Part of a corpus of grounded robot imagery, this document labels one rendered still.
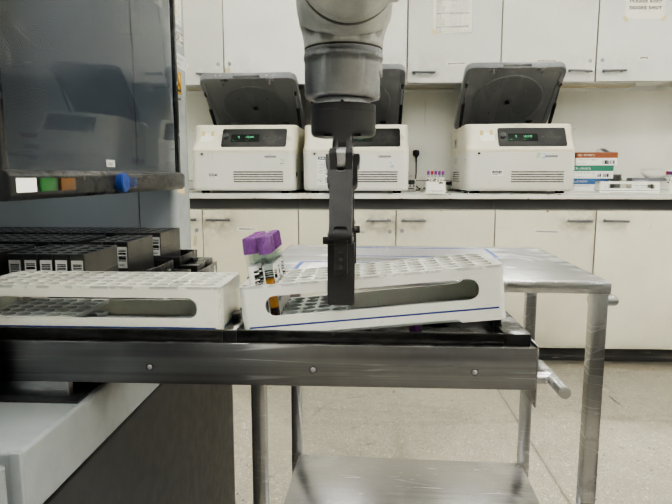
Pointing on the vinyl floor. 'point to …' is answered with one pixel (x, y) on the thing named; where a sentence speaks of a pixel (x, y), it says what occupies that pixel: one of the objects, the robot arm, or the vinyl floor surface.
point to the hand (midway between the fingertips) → (343, 276)
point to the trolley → (466, 487)
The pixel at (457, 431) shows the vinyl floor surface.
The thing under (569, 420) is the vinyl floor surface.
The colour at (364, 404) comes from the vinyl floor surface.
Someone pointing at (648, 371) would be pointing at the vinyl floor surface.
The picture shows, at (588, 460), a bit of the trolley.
